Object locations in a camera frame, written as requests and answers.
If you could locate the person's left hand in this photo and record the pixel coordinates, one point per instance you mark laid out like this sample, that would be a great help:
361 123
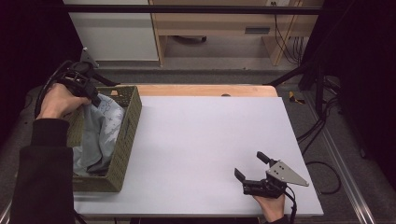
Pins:
59 101

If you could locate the white table cover sheet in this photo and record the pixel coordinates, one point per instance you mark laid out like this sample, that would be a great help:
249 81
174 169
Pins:
202 149

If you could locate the light blue cloth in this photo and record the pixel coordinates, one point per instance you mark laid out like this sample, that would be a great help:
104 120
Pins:
100 133

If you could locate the light wooden desk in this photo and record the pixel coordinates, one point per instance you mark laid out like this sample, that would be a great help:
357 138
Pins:
218 25

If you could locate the yellow and black tape piece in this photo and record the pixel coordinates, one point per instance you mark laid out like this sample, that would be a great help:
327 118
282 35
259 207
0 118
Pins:
294 98

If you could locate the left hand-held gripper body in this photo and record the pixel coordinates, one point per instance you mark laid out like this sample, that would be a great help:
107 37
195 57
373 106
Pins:
77 81

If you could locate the white cabinet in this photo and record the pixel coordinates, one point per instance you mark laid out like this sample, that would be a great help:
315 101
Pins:
115 34

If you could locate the green woven basket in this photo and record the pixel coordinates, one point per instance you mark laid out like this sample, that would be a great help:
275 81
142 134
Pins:
124 137

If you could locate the black stand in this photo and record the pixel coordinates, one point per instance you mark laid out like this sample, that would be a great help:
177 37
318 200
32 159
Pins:
313 74

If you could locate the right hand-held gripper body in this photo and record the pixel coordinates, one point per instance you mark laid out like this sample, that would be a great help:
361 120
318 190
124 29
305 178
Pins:
271 183

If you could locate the aluminium floor rail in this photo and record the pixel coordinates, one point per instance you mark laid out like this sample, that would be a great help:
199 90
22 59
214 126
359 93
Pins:
342 174

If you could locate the person's right hand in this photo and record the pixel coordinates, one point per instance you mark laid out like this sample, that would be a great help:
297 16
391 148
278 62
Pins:
271 207

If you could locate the black horizontal bar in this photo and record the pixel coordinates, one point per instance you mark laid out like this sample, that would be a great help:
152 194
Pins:
186 9

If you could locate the white wall socket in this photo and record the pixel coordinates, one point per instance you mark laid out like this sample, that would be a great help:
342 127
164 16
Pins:
277 2

